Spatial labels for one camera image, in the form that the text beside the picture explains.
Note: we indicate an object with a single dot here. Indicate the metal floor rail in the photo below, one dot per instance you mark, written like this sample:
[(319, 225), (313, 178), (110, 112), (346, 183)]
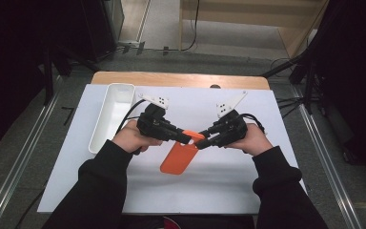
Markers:
[(327, 165), (19, 165)]

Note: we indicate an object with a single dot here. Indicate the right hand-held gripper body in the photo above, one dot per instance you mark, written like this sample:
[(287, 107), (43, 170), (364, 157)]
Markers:
[(233, 129)]

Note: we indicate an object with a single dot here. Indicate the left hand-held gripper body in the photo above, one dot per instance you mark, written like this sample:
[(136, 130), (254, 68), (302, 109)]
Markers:
[(154, 124)]

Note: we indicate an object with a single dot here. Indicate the light wooden shelf unit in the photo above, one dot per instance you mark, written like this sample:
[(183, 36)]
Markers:
[(292, 16)]

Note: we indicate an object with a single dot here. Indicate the black curtain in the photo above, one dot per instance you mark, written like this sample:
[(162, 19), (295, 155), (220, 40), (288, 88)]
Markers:
[(12, 63), (355, 79)]

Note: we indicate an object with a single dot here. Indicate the white table mat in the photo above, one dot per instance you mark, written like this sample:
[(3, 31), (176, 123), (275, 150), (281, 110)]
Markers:
[(219, 184)]

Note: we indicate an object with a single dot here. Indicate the wooden table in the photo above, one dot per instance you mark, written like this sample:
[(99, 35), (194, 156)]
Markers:
[(178, 79)]

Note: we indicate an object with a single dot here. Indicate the black metal stand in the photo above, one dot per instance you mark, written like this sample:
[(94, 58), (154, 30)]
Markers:
[(48, 79)]

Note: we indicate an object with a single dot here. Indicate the orange phone case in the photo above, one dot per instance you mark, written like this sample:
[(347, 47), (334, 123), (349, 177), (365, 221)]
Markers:
[(178, 159)]

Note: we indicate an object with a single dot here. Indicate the person's dark trousers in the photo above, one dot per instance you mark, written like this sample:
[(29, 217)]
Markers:
[(216, 222)]

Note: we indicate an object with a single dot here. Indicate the dark cabinet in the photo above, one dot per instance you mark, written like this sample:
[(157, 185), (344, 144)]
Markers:
[(105, 25)]

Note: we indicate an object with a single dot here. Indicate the black tripod stand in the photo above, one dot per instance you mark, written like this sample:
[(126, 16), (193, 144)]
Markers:
[(308, 86)]

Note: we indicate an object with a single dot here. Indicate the red and white shoe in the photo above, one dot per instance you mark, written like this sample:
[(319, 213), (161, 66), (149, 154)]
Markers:
[(171, 223)]

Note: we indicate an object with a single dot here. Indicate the white rectangular plastic bin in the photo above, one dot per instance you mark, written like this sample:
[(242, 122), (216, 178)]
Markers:
[(114, 108)]

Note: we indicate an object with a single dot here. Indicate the person's right hand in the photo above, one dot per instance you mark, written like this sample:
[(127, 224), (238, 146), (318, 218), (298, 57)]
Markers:
[(255, 141)]

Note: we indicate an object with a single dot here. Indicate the person's left hand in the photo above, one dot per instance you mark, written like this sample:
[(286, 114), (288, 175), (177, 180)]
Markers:
[(128, 138)]

